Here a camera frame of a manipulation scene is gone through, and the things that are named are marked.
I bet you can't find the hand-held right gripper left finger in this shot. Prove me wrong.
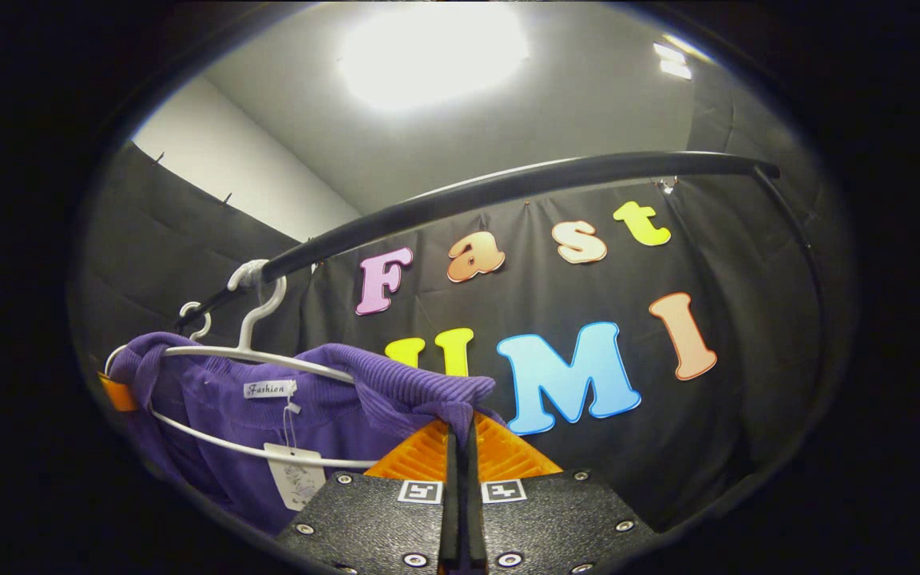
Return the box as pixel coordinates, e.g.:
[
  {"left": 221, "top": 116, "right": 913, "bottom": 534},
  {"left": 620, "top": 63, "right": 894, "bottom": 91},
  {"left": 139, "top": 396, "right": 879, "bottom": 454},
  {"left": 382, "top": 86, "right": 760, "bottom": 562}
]
[{"left": 276, "top": 421, "right": 461, "bottom": 575}]

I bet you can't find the purple knit cardigan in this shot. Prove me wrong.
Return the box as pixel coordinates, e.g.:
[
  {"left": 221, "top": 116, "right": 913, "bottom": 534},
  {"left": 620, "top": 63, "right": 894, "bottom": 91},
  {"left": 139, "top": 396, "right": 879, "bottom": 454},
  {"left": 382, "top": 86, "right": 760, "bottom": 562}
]
[{"left": 105, "top": 331, "right": 509, "bottom": 536}]

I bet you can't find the white clothes hanger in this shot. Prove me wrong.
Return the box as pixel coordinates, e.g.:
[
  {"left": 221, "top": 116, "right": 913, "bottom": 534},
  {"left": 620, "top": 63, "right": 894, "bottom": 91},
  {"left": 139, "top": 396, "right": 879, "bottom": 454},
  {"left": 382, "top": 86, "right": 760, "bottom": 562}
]
[
  {"left": 105, "top": 260, "right": 381, "bottom": 470},
  {"left": 179, "top": 301, "right": 213, "bottom": 343}
]

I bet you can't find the twin ceiling light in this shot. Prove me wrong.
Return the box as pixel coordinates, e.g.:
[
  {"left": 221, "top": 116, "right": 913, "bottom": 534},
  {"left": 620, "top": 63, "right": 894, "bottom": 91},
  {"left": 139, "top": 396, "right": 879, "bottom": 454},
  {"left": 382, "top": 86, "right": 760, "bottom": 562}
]
[{"left": 652, "top": 35, "right": 697, "bottom": 81}]

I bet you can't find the black metal clothes rack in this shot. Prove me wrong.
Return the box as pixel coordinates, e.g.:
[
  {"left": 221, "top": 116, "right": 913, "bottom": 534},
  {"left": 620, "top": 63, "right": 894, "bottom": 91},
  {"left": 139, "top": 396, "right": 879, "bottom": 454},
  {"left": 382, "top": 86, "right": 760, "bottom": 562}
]
[{"left": 175, "top": 150, "right": 832, "bottom": 384}]

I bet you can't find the large ceiling light panel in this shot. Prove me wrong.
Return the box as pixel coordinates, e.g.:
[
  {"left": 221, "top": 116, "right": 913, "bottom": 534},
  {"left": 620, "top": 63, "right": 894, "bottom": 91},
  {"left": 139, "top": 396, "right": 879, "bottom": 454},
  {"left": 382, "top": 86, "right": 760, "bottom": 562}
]
[{"left": 340, "top": 0, "right": 531, "bottom": 111}]

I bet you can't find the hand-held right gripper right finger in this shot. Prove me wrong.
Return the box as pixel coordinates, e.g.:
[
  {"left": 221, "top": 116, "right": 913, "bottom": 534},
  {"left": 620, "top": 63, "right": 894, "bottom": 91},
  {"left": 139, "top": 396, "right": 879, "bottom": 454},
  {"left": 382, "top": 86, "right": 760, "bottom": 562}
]
[{"left": 468, "top": 411, "right": 660, "bottom": 575}]

